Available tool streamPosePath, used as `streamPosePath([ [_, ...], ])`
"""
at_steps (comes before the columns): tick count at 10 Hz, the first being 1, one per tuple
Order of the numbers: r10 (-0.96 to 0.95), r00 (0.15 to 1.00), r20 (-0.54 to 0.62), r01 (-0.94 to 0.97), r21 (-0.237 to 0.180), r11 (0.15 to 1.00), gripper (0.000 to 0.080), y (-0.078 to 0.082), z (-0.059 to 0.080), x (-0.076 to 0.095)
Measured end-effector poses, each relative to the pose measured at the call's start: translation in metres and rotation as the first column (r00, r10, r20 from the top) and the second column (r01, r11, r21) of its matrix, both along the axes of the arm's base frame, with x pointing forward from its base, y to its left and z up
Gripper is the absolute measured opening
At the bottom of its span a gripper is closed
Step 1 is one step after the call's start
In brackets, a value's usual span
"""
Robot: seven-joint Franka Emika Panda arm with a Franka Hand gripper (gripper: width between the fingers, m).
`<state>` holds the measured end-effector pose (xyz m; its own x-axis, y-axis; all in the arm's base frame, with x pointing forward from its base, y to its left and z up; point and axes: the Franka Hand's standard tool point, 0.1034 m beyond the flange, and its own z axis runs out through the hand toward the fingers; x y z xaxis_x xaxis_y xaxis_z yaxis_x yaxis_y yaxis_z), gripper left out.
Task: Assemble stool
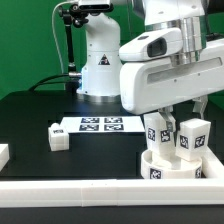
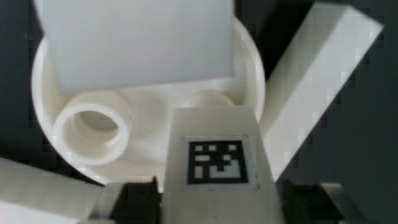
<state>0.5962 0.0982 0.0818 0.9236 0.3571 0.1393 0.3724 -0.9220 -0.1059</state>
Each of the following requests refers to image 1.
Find white marker sheet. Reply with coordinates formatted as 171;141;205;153
61;116;144;133

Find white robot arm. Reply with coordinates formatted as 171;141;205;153
78;0;224;116

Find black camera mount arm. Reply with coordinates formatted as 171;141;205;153
59;4;99;93

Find white U-shaped fence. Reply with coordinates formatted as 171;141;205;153
0;150;224;208

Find camera on mount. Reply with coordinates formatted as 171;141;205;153
78;0;113;13

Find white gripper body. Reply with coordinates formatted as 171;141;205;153
119;38;224;116

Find white cable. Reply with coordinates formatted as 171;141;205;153
51;0;78;92

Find black cables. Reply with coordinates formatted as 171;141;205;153
28;73;72;92

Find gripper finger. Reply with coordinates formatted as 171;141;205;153
158;106;176;132
193;95;208;119

